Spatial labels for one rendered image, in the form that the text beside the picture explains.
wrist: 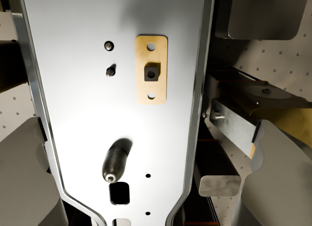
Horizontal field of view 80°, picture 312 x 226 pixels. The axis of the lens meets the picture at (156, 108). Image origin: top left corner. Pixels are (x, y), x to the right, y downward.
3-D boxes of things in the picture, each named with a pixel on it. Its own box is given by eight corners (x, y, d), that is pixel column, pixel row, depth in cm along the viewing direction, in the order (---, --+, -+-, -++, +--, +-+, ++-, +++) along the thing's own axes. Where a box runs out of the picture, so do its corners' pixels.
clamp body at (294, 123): (228, 82, 55) (334, 154, 23) (188, 81, 55) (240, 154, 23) (232, 59, 53) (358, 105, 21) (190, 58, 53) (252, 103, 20)
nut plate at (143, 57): (165, 103, 25) (166, 107, 24) (137, 103, 25) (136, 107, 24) (167, 36, 22) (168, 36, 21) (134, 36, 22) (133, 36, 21)
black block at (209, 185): (207, 122, 60) (252, 197, 33) (177, 122, 60) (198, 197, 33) (209, 107, 58) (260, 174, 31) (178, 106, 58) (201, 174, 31)
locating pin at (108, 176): (129, 157, 30) (123, 190, 24) (109, 157, 30) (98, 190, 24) (128, 141, 29) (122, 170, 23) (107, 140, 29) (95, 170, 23)
